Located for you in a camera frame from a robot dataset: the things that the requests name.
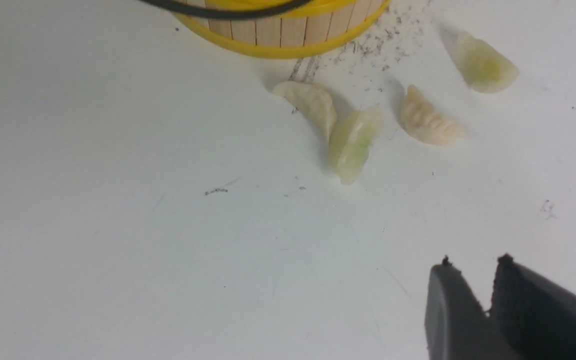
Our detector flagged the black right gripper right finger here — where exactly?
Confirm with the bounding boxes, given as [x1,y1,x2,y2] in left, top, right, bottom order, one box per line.
[489,254,576,360]

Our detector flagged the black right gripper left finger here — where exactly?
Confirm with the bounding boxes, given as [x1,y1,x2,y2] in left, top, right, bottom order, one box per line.
[423,256,521,360]

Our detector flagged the beige pleated dumpling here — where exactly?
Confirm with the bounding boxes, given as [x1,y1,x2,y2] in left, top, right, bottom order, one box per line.
[399,84,468,147]

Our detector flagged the pale green dumpling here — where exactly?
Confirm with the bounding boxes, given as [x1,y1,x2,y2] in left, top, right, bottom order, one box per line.
[327,105,383,186]
[454,31,520,94]

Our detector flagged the yellow rimmed bamboo steamer tray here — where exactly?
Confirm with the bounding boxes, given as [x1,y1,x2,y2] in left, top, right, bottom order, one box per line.
[175,0,390,60]

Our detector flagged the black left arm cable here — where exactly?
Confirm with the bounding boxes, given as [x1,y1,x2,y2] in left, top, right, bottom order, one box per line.
[137,0,314,21]

